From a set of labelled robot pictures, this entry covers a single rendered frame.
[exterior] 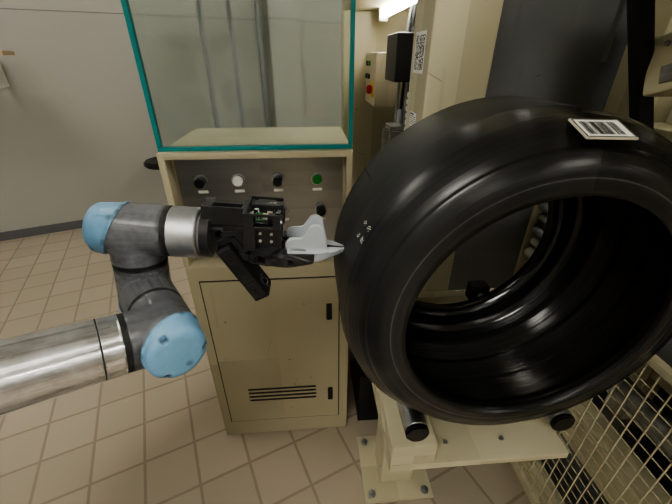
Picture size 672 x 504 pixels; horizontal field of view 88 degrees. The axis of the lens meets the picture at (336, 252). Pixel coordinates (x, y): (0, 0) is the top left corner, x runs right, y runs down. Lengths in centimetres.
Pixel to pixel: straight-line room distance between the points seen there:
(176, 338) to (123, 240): 17
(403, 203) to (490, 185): 10
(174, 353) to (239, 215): 20
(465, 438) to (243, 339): 85
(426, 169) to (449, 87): 37
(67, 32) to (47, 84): 46
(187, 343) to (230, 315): 85
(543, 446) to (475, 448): 14
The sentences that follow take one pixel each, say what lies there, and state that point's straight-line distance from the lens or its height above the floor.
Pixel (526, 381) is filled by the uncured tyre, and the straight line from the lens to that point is 84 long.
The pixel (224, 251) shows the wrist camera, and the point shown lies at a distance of 54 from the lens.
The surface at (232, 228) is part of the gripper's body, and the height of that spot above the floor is 128.
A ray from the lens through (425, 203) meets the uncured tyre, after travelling 44.
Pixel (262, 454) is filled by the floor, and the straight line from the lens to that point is 177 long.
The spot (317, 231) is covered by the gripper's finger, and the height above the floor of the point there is 128.
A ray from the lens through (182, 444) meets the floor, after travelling 189.
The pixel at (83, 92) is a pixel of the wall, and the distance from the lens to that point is 403.
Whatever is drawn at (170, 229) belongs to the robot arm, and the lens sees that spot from 53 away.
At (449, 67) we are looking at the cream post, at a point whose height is 148.
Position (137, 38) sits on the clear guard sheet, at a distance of 111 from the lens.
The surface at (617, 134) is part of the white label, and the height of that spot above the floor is 143.
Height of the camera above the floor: 150
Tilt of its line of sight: 29 degrees down
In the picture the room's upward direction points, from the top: straight up
